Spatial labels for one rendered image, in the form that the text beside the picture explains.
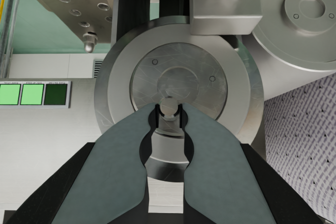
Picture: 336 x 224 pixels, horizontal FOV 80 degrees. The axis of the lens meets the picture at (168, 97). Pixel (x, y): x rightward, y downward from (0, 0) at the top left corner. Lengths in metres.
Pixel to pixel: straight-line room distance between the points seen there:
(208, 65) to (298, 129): 0.22
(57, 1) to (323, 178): 0.51
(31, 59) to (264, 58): 3.63
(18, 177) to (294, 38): 0.60
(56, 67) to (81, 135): 2.96
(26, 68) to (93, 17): 3.25
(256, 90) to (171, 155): 0.09
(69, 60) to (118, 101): 3.26
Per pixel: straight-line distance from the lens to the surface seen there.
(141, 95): 0.16
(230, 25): 0.17
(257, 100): 0.19
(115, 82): 0.17
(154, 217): 0.61
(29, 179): 0.61
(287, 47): 0.21
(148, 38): 0.18
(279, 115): 0.40
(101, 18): 0.51
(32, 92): 0.61
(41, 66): 3.60
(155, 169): 0.17
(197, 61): 0.16
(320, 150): 0.32
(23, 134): 0.62
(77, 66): 3.33
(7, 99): 0.65
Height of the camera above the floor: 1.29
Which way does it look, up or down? 11 degrees down
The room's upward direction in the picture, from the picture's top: 180 degrees counter-clockwise
